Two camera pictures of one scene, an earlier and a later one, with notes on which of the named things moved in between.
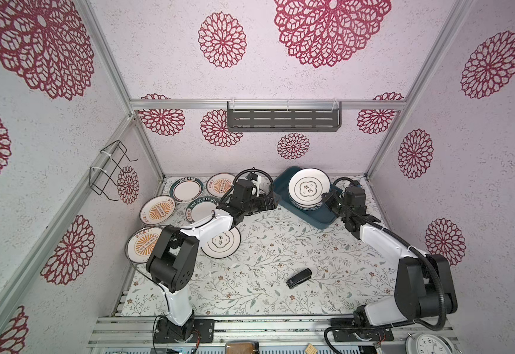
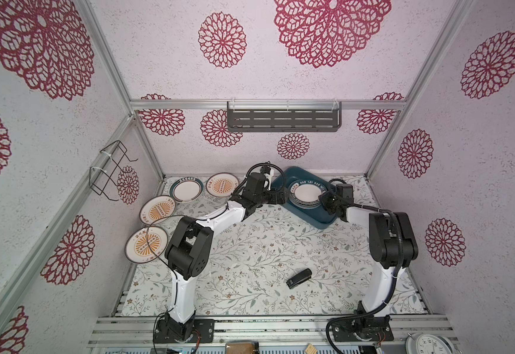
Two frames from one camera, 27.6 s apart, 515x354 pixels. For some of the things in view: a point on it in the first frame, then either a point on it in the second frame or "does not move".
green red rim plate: x=186 y=189 does not move
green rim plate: x=201 y=208 → x=305 y=194
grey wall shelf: x=283 y=116 does not move
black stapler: x=303 y=276 does not move
